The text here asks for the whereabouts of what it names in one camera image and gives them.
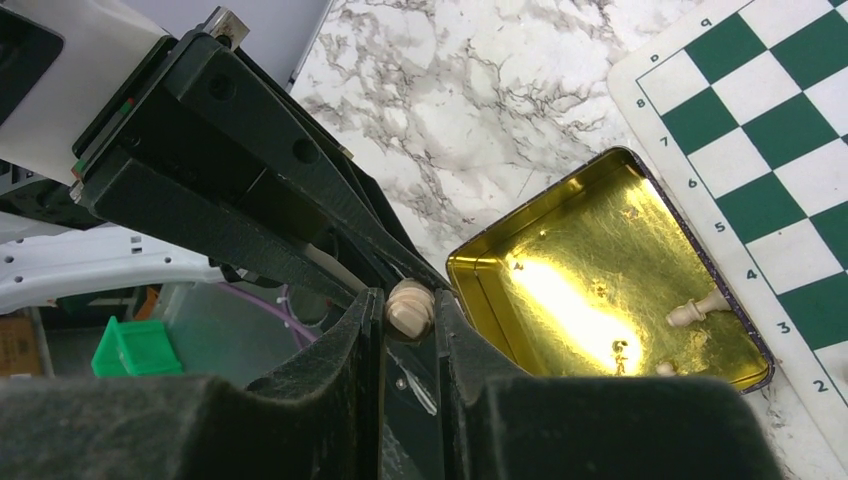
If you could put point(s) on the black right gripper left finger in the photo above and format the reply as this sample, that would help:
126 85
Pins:
319 415

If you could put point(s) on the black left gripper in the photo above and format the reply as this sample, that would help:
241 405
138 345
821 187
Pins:
199 129

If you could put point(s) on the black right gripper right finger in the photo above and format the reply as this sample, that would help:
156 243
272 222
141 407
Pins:
500 422

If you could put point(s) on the white bishop piece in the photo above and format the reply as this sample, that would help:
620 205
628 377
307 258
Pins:
410 309

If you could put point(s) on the gold tin white pieces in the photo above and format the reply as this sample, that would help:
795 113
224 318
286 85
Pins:
577 281

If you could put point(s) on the pile of white chess pieces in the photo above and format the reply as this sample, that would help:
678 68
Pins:
694 311

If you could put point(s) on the green white chess board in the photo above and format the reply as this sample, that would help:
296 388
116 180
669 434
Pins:
741 110

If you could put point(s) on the green plastic bin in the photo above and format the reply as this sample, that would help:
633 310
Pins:
135 348

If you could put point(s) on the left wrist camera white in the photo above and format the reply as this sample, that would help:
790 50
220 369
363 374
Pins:
62 62

